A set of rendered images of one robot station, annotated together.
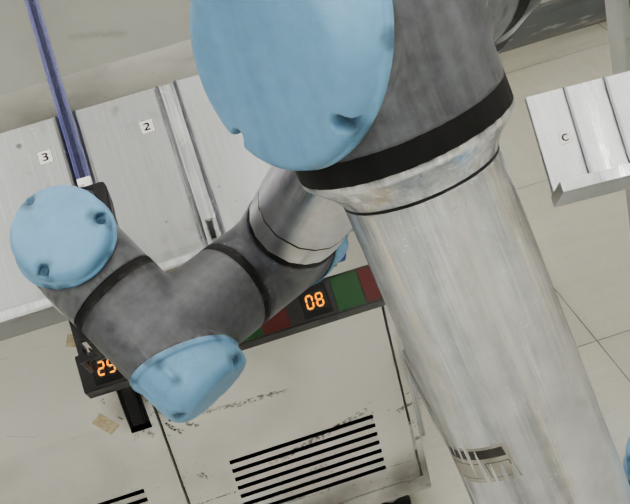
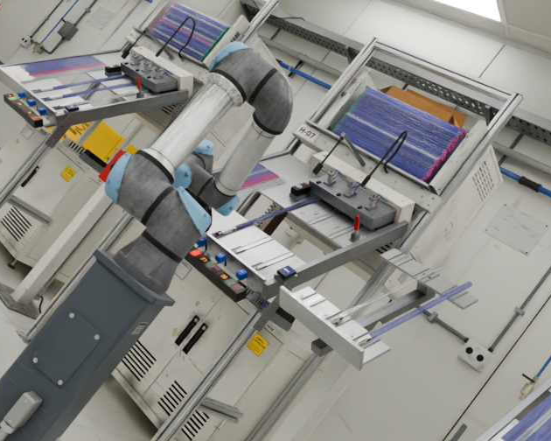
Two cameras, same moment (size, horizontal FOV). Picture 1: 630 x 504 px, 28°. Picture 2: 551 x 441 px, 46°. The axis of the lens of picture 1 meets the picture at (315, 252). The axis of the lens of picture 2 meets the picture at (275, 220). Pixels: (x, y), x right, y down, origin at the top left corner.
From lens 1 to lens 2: 159 cm
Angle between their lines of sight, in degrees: 53
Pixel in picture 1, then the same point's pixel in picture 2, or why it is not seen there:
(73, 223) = (205, 143)
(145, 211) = (232, 240)
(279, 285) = (209, 188)
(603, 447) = (180, 139)
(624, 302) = not seen: outside the picture
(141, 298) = (193, 157)
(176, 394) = not seen: hidden behind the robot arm
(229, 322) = (195, 176)
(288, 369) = not seen: hidden behind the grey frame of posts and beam
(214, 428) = (184, 366)
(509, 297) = (201, 102)
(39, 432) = (165, 315)
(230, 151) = (259, 252)
